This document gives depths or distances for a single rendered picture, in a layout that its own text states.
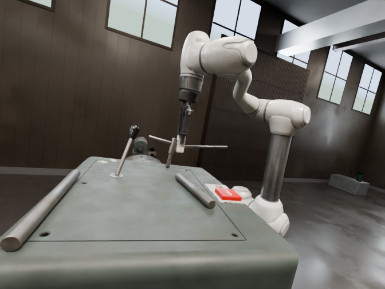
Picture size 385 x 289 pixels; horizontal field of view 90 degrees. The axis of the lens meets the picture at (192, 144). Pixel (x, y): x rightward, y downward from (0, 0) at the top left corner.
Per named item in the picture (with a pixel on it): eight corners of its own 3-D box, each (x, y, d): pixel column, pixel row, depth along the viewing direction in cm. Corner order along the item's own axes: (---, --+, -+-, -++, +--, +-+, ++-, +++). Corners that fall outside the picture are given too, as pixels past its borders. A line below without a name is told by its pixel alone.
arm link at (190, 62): (172, 73, 74) (196, 71, 65) (179, 30, 72) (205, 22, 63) (192, 80, 82) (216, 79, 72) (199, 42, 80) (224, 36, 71)
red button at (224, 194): (240, 204, 54) (242, 196, 54) (221, 203, 53) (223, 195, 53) (231, 195, 60) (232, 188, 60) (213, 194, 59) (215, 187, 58)
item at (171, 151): (165, 166, 74) (172, 137, 76) (164, 166, 76) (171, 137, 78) (171, 167, 75) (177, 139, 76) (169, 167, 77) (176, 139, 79)
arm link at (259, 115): (246, 93, 111) (268, 94, 102) (259, 105, 124) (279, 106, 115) (239, 115, 111) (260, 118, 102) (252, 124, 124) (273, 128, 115)
